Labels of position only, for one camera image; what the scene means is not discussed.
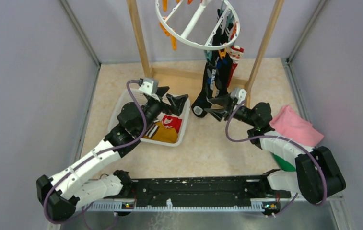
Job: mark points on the round white clip hanger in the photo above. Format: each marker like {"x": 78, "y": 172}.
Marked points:
{"x": 197, "y": 23}

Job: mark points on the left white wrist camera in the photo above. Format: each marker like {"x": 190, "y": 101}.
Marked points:
{"x": 148, "y": 86}

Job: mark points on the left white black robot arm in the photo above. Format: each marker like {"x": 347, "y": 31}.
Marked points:
{"x": 70, "y": 189}

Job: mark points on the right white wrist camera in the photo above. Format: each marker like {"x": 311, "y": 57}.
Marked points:
{"x": 238, "y": 95}

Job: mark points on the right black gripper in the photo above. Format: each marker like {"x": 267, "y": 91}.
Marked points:
{"x": 226, "y": 101}

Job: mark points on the yellow sock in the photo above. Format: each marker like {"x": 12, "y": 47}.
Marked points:
{"x": 158, "y": 132}

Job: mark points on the red Santa snowflake sock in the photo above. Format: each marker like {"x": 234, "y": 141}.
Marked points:
{"x": 235, "y": 53}

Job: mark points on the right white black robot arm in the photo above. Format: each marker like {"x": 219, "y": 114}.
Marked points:
{"x": 315, "y": 175}

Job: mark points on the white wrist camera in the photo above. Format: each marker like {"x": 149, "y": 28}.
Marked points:
{"x": 148, "y": 86}
{"x": 238, "y": 95}

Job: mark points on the red patterned sock in basket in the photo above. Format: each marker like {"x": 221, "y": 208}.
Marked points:
{"x": 172, "y": 122}

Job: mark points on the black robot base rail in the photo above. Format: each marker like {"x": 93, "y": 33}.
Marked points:
{"x": 196, "y": 192}

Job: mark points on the pink cloth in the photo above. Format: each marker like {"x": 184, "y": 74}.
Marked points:
{"x": 288, "y": 123}

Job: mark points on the white plastic laundry basket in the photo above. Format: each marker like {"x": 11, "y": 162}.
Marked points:
{"x": 126, "y": 97}

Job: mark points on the wooden hanger stand frame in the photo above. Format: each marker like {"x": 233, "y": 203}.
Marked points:
{"x": 180, "y": 77}

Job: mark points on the black sock blue squares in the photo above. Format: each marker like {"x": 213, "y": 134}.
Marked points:
{"x": 223, "y": 69}

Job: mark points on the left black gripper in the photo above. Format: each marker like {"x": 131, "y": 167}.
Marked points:
{"x": 177, "y": 102}

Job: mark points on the black sock white stripes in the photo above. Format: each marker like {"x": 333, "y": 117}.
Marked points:
{"x": 223, "y": 32}

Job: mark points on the green cloth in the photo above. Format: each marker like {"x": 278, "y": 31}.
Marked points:
{"x": 284, "y": 165}

